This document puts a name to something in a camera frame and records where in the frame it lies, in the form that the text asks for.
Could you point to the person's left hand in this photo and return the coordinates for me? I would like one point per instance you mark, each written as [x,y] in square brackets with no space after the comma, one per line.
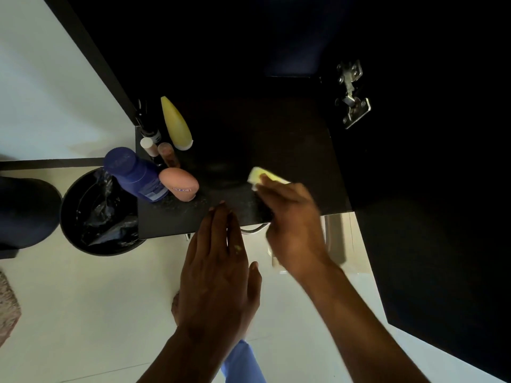
[215,283]

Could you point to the person's right hand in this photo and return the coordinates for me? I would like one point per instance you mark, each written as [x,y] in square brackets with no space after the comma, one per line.
[295,227]

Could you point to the yellow wet wipe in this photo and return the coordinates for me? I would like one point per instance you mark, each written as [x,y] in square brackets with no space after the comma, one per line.
[257,175]

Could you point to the black cabinet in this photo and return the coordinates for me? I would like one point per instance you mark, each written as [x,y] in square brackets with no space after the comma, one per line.
[279,135]

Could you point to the pink rounded bottle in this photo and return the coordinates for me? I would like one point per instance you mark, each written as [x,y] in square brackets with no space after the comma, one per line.
[177,183]

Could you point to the blue bottle with label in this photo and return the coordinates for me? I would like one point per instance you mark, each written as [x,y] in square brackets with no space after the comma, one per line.
[135,175]

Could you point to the small orange tube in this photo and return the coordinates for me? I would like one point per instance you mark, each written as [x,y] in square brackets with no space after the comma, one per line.
[167,153]

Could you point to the small white-capped bottle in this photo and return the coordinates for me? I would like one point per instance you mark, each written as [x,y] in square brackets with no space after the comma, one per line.
[147,144]

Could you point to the yellow teardrop bottle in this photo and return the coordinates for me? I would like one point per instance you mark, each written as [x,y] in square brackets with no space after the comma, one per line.
[175,127]

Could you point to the dark dropper bottle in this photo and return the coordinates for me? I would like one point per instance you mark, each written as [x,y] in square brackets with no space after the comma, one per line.
[153,136]

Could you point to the person's left forearm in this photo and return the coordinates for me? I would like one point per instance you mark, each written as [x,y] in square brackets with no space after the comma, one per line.
[183,362]

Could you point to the person's right forearm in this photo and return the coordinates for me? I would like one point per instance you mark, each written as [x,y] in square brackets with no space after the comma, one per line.
[359,335]

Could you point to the person's blue trousers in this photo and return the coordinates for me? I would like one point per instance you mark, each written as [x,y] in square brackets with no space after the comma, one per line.
[243,364]

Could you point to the metal cabinet hinge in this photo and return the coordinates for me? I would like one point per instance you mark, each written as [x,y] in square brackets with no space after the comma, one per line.
[357,111]

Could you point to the black cabinet door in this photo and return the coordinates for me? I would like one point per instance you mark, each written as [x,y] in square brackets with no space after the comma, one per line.
[439,255]

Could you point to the beige plastic stool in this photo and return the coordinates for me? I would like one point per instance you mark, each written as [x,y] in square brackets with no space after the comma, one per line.
[335,239]

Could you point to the black plastic bin liner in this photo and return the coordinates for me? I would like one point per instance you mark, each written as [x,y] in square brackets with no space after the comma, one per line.
[100,211]

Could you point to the black round trash bin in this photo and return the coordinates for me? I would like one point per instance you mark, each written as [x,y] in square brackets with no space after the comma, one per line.
[70,235]

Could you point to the black cylindrical bin with sticker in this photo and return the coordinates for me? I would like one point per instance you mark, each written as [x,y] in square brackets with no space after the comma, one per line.
[28,211]

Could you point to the woven beige floor mat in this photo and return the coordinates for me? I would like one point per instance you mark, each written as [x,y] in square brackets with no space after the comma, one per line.
[8,311]

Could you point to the black flat stand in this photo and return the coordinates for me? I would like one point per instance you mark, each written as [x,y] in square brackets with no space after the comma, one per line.
[8,253]

